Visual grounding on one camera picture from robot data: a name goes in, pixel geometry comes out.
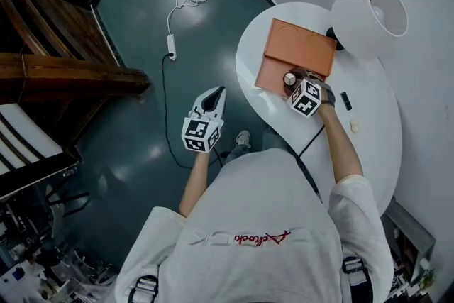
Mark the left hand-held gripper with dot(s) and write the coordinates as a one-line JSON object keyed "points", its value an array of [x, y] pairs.
{"points": [[200, 133]]}

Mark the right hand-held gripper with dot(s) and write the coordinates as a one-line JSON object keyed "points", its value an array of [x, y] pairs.
{"points": [[305, 97]]}

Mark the black makeup lipstick tube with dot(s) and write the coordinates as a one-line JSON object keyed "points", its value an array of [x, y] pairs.
{"points": [[345, 100]]}

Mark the orange box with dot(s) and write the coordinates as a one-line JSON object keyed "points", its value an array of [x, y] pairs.
{"points": [[301, 48]]}

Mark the beige makeup sponge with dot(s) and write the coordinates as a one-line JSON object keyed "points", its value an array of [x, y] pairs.
{"points": [[355, 125]]}

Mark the person's left forearm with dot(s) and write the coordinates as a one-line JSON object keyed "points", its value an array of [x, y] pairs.
{"points": [[198, 181]]}

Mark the person's right forearm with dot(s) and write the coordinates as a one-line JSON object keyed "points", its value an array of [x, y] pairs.
{"points": [[340, 145]]}

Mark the person's grey shoe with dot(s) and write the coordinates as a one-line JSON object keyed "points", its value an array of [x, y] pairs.
{"points": [[243, 138]]}

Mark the person's grey trouser leg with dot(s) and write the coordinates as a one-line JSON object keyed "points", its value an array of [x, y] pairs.
{"points": [[236, 152]]}

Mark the black lamp base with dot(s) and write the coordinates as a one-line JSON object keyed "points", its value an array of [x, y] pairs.
{"points": [[333, 37]]}

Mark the white power strip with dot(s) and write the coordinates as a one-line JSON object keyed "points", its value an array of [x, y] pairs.
{"points": [[171, 47]]}

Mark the white lamp shade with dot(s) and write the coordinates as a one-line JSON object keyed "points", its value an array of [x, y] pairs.
{"points": [[358, 21]]}

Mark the person's white t-shirt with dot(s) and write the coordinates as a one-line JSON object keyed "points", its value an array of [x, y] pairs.
{"points": [[266, 209]]}

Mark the dark wooden furniture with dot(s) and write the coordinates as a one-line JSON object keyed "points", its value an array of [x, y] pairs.
{"points": [[71, 71]]}

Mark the grey metal crate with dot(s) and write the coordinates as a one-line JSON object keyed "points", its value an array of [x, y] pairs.
{"points": [[413, 245]]}

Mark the black and white slatted rack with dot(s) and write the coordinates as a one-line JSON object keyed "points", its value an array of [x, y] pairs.
{"points": [[25, 149]]}

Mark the cluttered equipment pile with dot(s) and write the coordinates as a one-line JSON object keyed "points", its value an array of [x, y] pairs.
{"points": [[46, 266]]}

